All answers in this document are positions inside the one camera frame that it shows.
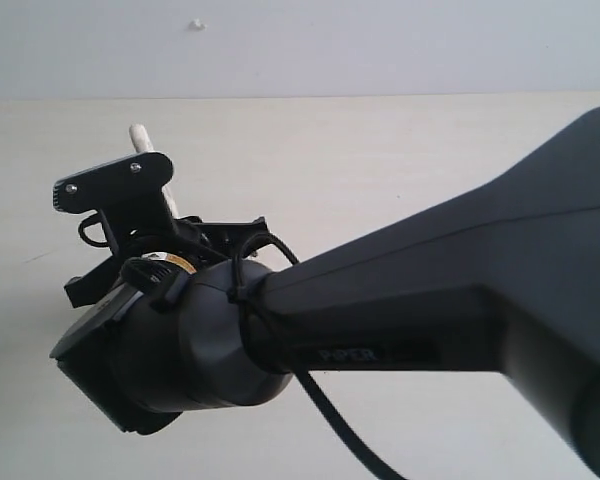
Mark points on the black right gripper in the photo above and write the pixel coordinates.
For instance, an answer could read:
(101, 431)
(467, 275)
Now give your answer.
(140, 250)

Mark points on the wooden paint brush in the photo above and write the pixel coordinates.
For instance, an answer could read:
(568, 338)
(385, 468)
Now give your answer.
(144, 148)

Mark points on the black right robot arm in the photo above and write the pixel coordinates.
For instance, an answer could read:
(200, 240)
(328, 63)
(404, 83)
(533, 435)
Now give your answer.
(504, 278)

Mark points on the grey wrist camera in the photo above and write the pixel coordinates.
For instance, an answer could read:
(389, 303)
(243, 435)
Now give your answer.
(125, 194)

